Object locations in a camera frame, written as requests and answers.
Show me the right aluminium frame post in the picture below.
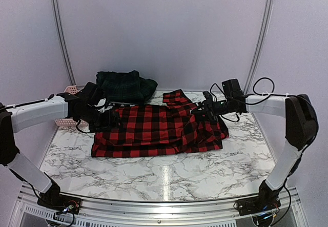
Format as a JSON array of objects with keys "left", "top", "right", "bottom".
[{"left": 244, "top": 0, "right": 274, "bottom": 93}]

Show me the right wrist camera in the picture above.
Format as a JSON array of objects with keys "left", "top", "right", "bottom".
[{"left": 202, "top": 91, "right": 213, "bottom": 104}]

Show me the left aluminium frame post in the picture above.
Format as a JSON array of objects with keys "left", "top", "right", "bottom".
[{"left": 51, "top": 0, "right": 76, "bottom": 85}]

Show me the green plaid skirt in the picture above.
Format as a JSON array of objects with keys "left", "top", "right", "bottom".
[{"left": 96, "top": 70, "right": 158, "bottom": 104}]

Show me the pink plastic basket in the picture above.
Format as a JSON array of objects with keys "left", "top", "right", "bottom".
[{"left": 54, "top": 85, "right": 89, "bottom": 128}]

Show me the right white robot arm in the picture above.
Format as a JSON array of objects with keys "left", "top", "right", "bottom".
[{"left": 191, "top": 79, "right": 319, "bottom": 211}]

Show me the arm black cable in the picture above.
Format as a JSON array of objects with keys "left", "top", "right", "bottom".
[
  {"left": 210, "top": 77, "right": 290, "bottom": 122},
  {"left": 2, "top": 93, "right": 56, "bottom": 110}
]

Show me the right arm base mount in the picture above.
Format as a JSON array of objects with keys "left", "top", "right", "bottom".
[{"left": 233, "top": 196, "right": 281, "bottom": 216}]

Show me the red black plaid shirt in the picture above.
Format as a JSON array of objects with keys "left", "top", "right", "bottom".
[{"left": 91, "top": 90, "right": 229, "bottom": 158}]

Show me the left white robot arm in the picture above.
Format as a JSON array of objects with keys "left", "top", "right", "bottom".
[{"left": 1, "top": 82, "right": 119, "bottom": 209}]

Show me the aluminium frame post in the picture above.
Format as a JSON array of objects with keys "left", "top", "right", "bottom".
[
  {"left": 244, "top": 0, "right": 274, "bottom": 93},
  {"left": 51, "top": 0, "right": 76, "bottom": 85}
]

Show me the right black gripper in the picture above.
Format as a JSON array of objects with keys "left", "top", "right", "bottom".
[{"left": 191, "top": 96, "right": 233, "bottom": 122}]

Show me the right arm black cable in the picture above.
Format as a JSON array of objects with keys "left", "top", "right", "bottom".
[{"left": 210, "top": 77, "right": 290, "bottom": 122}]

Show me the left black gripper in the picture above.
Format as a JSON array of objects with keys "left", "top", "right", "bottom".
[{"left": 77, "top": 104, "right": 124, "bottom": 133}]

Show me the aluminium front table rail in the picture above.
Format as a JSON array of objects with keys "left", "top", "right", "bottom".
[{"left": 10, "top": 183, "right": 305, "bottom": 227}]

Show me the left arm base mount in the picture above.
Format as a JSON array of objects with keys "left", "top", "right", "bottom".
[{"left": 37, "top": 194, "right": 82, "bottom": 214}]

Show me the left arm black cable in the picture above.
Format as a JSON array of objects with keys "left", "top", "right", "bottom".
[{"left": 2, "top": 93, "right": 56, "bottom": 110}]

